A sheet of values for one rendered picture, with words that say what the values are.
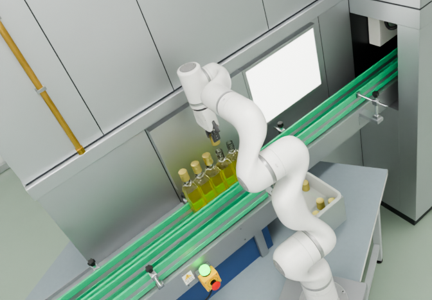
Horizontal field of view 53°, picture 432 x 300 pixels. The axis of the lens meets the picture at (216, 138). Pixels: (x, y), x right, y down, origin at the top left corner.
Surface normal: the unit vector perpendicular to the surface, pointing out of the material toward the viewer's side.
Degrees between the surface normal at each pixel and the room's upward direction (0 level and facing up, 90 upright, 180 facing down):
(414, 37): 90
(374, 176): 0
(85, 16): 90
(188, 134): 90
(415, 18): 90
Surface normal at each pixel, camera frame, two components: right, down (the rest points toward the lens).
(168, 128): 0.56, 0.41
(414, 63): -0.78, 0.55
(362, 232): -0.27, -0.73
